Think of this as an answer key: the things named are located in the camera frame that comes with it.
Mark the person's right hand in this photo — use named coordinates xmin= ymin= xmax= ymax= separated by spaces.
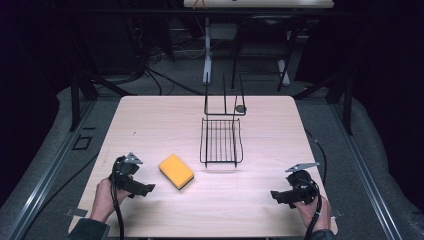
xmin=293 ymin=195 xmax=333 ymax=233

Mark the black chair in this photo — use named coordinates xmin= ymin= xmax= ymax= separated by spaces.
xmin=230 ymin=14 xmax=299 ymax=93

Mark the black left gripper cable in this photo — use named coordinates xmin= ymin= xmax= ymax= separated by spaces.
xmin=109 ymin=173 xmax=126 ymax=240

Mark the black wire rack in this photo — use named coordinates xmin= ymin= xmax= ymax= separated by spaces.
xmin=199 ymin=71 xmax=248 ymax=169

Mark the grey tape piece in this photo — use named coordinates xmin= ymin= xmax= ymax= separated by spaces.
xmin=65 ymin=207 xmax=89 ymax=218

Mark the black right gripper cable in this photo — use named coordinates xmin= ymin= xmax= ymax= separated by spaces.
xmin=303 ymin=179 xmax=324 ymax=240

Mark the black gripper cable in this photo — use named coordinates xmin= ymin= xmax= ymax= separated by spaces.
xmin=303 ymin=179 xmax=324 ymax=240
xmin=109 ymin=173 xmax=126 ymax=240

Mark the person's left hand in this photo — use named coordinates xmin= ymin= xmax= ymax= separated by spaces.
xmin=89 ymin=177 xmax=132 ymax=224

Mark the black rectangular floor frame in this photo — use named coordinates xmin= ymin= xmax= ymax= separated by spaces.
xmin=71 ymin=134 xmax=94 ymax=151

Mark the thin black cable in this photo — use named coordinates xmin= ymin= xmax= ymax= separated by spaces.
xmin=304 ymin=129 xmax=328 ymax=186

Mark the bundle of floor cables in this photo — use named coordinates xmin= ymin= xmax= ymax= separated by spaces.
xmin=126 ymin=16 xmax=208 ymax=98

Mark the black metal stand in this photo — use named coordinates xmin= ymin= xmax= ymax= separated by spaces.
xmin=68 ymin=66 xmax=138 ymax=133
xmin=292 ymin=71 xmax=355 ymax=136

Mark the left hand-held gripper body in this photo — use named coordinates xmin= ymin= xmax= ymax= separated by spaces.
xmin=109 ymin=152 xmax=144 ymax=192

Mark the metal floor rail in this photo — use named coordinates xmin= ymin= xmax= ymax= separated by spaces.
xmin=3 ymin=99 xmax=98 ymax=240
xmin=329 ymin=99 xmax=404 ymax=240

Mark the yellow sponge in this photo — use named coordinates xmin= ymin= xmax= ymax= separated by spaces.
xmin=157 ymin=153 xmax=196 ymax=191

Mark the white background table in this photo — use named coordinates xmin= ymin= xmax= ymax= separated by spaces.
xmin=183 ymin=0 xmax=335 ymax=86

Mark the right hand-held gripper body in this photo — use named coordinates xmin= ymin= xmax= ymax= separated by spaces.
xmin=284 ymin=161 xmax=322 ymax=205

